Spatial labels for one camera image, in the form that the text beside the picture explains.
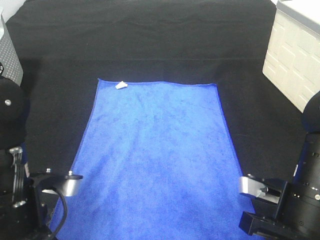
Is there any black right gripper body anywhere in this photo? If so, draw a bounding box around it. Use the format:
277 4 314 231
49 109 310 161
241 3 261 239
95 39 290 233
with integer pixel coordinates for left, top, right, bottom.
239 177 295 236

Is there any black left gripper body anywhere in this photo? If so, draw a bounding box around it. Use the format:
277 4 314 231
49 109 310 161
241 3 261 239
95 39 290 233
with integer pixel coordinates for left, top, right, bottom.
0 172 68 240

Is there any blue microfibre towel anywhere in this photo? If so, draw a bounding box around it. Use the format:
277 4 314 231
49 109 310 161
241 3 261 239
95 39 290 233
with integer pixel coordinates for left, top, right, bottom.
57 80 253 240

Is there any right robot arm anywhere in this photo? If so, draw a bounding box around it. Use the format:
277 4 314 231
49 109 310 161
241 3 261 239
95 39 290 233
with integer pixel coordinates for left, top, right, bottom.
239 93 320 240

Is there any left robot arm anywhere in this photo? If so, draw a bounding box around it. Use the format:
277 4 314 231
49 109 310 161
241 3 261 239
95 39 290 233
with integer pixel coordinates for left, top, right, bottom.
0 64 68 240

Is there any white towel label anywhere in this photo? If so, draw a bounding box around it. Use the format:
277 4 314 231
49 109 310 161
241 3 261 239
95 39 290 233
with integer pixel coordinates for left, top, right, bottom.
115 81 128 90

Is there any grey perforated metal basket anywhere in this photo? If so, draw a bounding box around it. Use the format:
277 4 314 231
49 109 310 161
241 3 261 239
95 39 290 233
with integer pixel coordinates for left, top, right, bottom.
0 7 23 86

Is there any white plastic storage box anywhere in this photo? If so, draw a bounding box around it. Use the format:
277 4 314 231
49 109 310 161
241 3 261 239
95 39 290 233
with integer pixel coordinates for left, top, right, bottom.
262 0 320 111

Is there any black table cloth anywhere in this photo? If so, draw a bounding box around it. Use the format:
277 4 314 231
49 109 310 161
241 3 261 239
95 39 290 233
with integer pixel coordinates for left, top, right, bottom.
6 0 306 181

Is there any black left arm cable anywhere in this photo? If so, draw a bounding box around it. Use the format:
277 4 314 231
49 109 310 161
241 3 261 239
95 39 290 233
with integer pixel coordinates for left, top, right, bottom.
49 184 69 238

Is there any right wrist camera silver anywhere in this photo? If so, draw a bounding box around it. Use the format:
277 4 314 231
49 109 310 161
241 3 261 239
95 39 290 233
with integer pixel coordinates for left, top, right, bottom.
238 176 268 198

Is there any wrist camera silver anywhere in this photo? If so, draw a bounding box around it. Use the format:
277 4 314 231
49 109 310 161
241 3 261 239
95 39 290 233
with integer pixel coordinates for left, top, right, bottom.
41 168 84 198
238 176 268 198

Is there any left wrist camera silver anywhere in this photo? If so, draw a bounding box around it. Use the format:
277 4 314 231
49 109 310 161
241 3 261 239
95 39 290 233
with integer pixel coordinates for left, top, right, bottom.
41 168 84 198

